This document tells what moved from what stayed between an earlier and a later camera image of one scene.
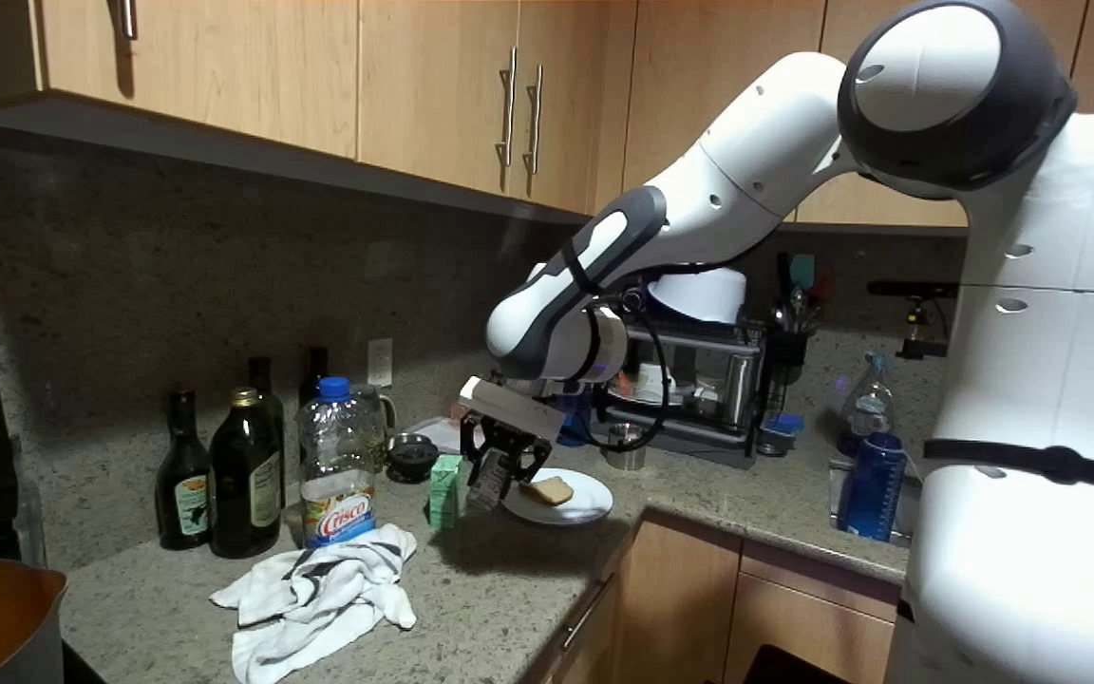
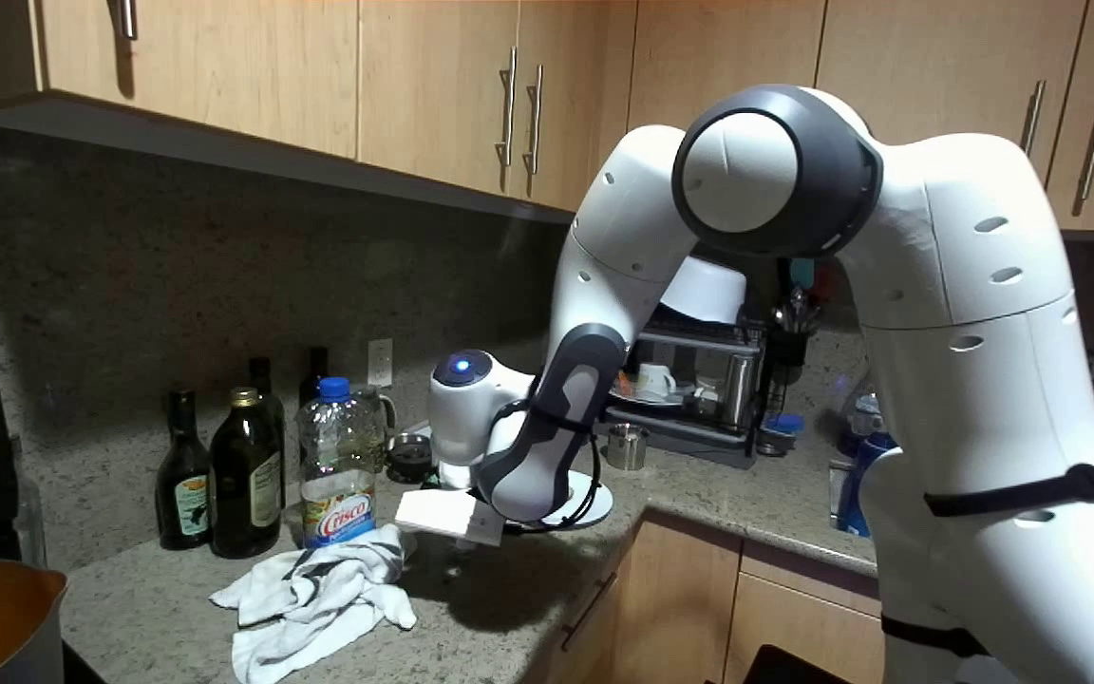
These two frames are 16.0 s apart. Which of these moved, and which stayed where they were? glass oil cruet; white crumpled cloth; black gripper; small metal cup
Moved: black gripper
Stayed: white crumpled cloth; glass oil cruet; small metal cup
